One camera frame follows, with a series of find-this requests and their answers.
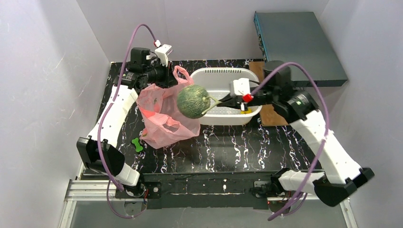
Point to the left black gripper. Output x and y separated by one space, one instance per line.
169 75

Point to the black marble mat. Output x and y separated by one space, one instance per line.
250 147

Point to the green bone toy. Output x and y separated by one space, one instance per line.
136 143

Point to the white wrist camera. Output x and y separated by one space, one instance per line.
162 53
241 87

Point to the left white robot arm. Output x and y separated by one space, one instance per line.
98 150

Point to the grey metal box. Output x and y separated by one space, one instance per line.
298 37

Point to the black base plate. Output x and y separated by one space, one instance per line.
205 189

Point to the aluminium frame rail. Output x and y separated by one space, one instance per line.
91 204

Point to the green fake melon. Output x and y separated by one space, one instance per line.
194 101

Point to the pink plastic bag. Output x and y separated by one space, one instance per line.
164 124

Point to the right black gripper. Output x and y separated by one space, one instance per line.
238 102

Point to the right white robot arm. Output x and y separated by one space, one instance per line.
334 175

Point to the white plastic basin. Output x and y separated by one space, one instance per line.
216 80

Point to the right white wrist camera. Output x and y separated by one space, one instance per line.
241 87

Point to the wooden board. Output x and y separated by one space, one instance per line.
267 114

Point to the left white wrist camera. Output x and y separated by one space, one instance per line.
162 53

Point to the fake yellow fruit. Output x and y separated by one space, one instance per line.
246 111

